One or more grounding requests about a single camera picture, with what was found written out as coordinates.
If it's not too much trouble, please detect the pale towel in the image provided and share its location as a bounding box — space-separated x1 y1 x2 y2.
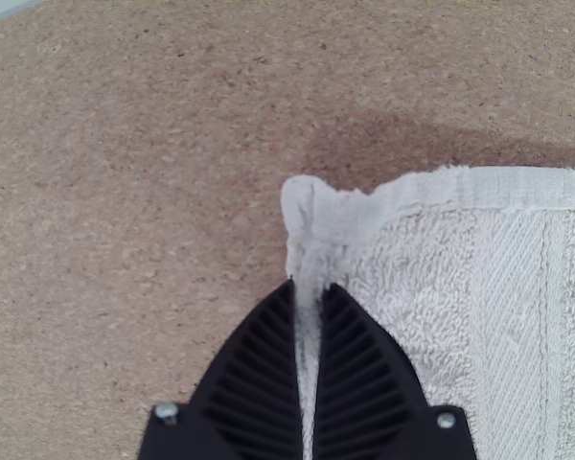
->
280 163 575 460

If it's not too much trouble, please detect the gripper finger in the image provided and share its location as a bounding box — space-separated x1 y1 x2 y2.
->
311 282 478 460
137 279 303 460

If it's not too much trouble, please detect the cork mat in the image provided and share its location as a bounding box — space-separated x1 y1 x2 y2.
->
0 0 575 460

